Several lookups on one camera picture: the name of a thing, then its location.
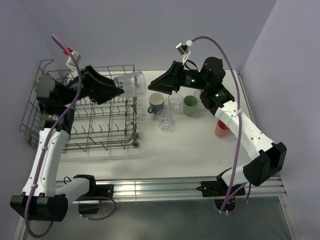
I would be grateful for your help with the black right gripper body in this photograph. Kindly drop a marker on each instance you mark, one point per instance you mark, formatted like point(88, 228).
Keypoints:
point(189, 78)

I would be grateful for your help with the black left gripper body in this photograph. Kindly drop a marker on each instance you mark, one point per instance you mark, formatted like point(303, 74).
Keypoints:
point(69, 91)

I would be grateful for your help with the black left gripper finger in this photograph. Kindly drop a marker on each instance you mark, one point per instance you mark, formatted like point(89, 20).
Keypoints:
point(102, 92)
point(95, 76)

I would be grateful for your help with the clear glass mug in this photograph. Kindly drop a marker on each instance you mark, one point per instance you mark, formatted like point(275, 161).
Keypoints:
point(197, 95)

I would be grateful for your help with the clear faceted glass tumbler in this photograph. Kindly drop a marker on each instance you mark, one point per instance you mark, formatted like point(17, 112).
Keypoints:
point(133, 84)

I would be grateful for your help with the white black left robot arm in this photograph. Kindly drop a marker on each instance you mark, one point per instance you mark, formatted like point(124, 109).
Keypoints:
point(39, 199)

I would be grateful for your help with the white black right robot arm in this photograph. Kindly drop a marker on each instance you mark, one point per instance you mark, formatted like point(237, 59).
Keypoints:
point(266, 156)

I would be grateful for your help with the grey-blue mug cream inside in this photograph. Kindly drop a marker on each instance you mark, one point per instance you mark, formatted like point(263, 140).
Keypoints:
point(156, 103)

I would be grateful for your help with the green ceramic cup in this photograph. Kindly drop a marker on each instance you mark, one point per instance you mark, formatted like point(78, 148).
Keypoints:
point(190, 105)

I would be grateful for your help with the pink cup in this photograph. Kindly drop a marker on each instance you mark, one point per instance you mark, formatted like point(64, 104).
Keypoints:
point(221, 129)

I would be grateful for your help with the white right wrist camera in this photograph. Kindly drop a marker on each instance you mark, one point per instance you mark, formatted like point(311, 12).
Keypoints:
point(184, 50)

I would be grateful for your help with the grey wire dish rack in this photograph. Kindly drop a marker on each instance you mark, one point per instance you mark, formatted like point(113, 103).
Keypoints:
point(112, 125)

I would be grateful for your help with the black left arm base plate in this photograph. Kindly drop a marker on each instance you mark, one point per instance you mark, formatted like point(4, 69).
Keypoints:
point(90, 204)

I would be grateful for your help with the aluminium mounting rail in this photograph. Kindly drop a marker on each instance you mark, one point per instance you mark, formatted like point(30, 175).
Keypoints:
point(179, 189)

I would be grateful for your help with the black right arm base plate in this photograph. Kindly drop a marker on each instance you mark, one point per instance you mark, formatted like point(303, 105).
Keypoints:
point(216, 188)

